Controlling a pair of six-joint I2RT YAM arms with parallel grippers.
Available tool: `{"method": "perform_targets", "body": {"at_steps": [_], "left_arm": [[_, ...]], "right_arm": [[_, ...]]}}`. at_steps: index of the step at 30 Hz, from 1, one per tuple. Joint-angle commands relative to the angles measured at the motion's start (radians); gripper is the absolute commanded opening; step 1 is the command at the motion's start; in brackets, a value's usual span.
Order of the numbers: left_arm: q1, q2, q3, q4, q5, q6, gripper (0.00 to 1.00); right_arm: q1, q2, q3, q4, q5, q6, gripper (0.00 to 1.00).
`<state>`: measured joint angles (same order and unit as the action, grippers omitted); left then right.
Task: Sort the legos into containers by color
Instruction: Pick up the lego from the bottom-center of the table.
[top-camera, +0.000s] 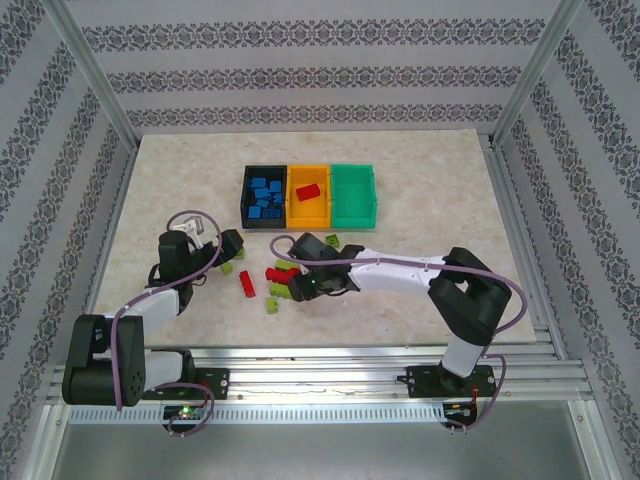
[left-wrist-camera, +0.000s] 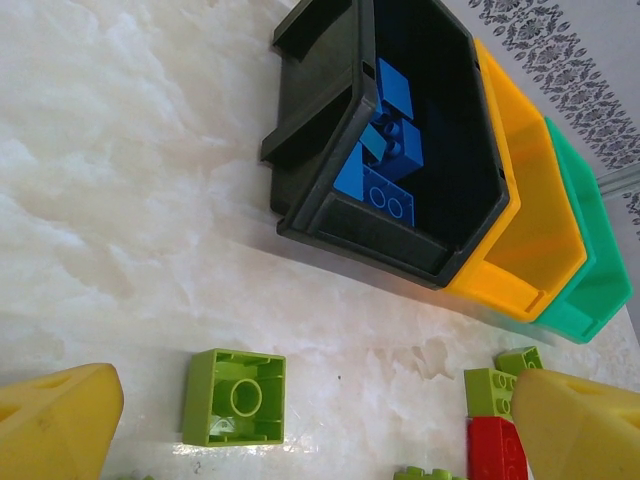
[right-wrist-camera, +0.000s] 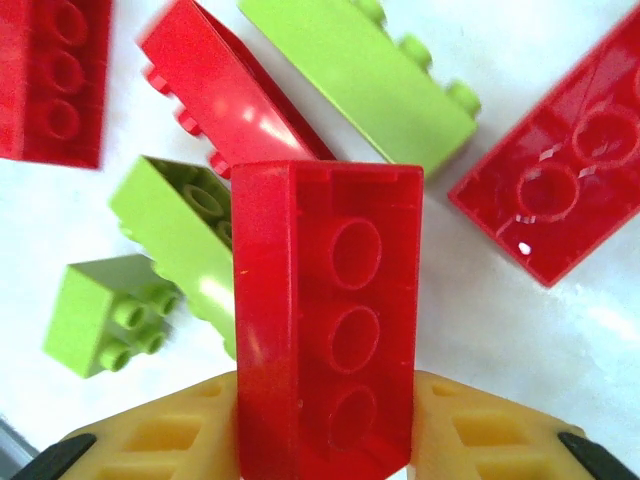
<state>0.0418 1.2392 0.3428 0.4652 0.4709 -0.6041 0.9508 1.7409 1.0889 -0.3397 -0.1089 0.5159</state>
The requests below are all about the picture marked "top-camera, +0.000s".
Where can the small lime green lego brick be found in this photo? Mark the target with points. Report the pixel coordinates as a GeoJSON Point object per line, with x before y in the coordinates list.
{"type": "Point", "coordinates": [240, 253]}
{"type": "Point", "coordinates": [271, 305]}
{"type": "Point", "coordinates": [331, 241]}
{"type": "Point", "coordinates": [226, 268]}

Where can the long lime green lego brick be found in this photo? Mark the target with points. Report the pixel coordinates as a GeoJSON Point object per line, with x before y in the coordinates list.
{"type": "Point", "coordinates": [279, 291]}
{"type": "Point", "coordinates": [285, 264]}

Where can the long red lego brick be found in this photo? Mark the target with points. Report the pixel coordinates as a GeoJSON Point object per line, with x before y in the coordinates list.
{"type": "Point", "coordinates": [308, 192]}
{"type": "Point", "coordinates": [275, 274]}
{"type": "Point", "coordinates": [247, 283]}

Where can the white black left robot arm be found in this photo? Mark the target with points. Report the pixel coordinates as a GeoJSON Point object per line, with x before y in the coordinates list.
{"type": "Point", "coordinates": [150, 307]}

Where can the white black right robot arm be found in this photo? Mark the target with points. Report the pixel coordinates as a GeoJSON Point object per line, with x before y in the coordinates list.
{"type": "Point", "coordinates": [395, 275]}

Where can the black plastic bin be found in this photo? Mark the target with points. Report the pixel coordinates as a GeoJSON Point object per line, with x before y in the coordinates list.
{"type": "Point", "coordinates": [265, 224]}

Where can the yellow plastic bin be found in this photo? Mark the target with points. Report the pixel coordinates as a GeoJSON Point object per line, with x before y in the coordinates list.
{"type": "Point", "coordinates": [307, 212]}

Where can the green plastic bin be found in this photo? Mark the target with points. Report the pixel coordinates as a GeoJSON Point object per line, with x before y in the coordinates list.
{"type": "Point", "coordinates": [352, 200]}

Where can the grey metal base panel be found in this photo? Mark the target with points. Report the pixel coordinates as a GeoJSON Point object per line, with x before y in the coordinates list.
{"type": "Point", "coordinates": [320, 450]}

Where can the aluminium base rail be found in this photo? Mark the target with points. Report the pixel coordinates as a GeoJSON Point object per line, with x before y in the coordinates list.
{"type": "Point", "coordinates": [325, 375]}

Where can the aluminium side rail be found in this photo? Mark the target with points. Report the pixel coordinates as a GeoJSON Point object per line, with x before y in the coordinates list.
{"type": "Point", "coordinates": [522, 250]}
{"type": "Point", "coordinates": [104, 250]}

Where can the aluminium frame post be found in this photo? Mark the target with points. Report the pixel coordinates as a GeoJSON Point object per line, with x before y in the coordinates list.
{"type": "Point", "coordinates": [94, 75]}
{"type": "Point", "coordinates": [532, 75]}

